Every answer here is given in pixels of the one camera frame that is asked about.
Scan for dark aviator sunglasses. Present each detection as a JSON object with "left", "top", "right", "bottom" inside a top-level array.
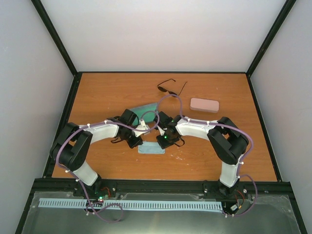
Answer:
[{"left": 157, "top": 78, "right": 188, "bottom": 96}]

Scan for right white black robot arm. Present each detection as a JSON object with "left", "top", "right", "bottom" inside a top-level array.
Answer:
[{"left": 154, "top": 112, "right": 251, "bottom": 197}]

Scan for pink glasses case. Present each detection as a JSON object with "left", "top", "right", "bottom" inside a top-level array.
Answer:
[{"left": 190, "top": 97, "right": 219, "bottom": 113}]

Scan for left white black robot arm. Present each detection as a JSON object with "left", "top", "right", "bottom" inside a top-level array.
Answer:
[{"left": 50, "top": 109, "right": 148, "bottom": 196}]

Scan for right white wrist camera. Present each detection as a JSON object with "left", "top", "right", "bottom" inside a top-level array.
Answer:
[{"left": 157, "top": 126, "right": 165, "bottom": 136}]

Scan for grey-blue glasses case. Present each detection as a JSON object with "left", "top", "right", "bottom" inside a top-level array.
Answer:
[{"left": 129, "top": 102, "right": 157, "bottom": 126}]

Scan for light-blue slotted cable duct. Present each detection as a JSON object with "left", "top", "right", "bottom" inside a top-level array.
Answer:
[{"left": 38, "top": 198, "right": 223, "bottom": 213}]

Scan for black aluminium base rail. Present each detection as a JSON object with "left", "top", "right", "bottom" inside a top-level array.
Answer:
[{"left": 31, "top": 178, "right": 292, "bottom": 198}]

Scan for black cage frame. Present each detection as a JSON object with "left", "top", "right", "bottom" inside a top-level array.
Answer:
[{"left": 16, "top": 0, "right": 295, "bottom": 234}]

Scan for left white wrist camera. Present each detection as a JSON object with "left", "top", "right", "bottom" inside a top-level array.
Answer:
[{"left": 134, "top": 119, "right": 149, "bottom": 137}]

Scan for light-blue cleaning cloth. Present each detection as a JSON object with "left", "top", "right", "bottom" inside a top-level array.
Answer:
[{"left": 138, "top": 141, "right": 165, "bottom": 155}]

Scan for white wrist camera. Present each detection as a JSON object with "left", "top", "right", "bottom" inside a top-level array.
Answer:
[
  {"left": 157, "top": 126, "right": 165, "bottom": 136},
  {"left": 134, "top": 119, "right": 149, "bottom": 137}
]

